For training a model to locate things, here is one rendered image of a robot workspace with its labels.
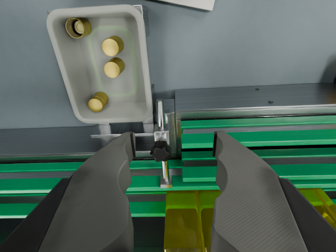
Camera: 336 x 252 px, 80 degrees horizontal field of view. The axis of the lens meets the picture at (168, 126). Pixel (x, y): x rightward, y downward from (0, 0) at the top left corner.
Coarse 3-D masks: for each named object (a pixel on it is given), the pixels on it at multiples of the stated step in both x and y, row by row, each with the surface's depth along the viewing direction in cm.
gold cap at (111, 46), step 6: (114, 36) 42; (102, 42) 39; (108, 42) 39; (114, 42) 39; (120, 42) 42; (102, 48) 40; (108, 48) 40; (114, 48) 40; (120, 48) 41; (108, 54) 40; (114, 54) 40
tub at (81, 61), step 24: (48, 24) 36; (96, 24) 42; (120, 24) 42; (72, 48) 42; (96, 48) 44; (144, 48) 37; (72, 72) 42; (96, 72) 47; (144, 72) 39; (72, 96) 42; (120, 96) 49; (144, 96) 49; (96, 120) 45; (120, 120) 45; (144, 120) 45
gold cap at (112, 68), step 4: (112, 60) 42; (116, 60) 43; (120, 60) 44; (108, 64) 41; (112, 64) 41; (116, 64) 41; (120, 64) 43; (104, 68) 42; (108, 68) 42; (112, 68) 42; (116, 68) 42; (120, 68) 43; (108, 72) 42; (112, 72) 42; (116, 72) 42; (120, 72) 44; (112, 76) 43; (116, 76) 43
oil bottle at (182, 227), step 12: (168, 192) 38; (180, 192) 38; (192, 192) 38; (168, 204) 36; (180, 204) 35; (192, 204) 35; (168, 216) 34; (180, 216) 33; (192, 216) 33; (168, 228) 32; (180, 228) 32; (192, 228) 31; (168, 240) 30; (180, 240) 30; (192, 240) 30
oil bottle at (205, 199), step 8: (200, 192) 37; (208, 192) 37; (216, 192) 37; (200, 200) 35; (208, 200) 35; (200, 208) 34; (208, 208) 34; (200, 216) 33; (208, 216) 32; (200, 224) 33; (208, 224) 31; (200, 232) 33; (208, 232) 30; (208, 240) 29; (208, 248) 28
